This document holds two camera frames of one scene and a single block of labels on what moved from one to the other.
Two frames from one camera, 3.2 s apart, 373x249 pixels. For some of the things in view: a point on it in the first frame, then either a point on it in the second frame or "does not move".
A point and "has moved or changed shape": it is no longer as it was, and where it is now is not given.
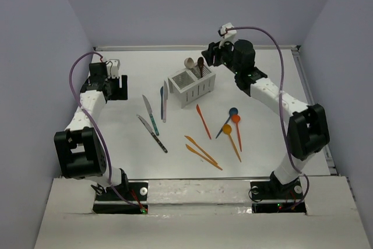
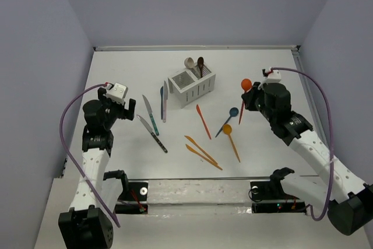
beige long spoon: (189, 63) does not move
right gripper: (214, 51) -> (248, 97)
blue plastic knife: (161, 95) does not move
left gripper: (120, 93) -> (124, 114)
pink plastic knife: (164, 101) does not move
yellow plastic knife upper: (193, 140) does not move
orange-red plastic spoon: (236, 118) has moved or changed shape
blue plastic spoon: (232, 111) does not move
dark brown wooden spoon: (200, 62) does not move
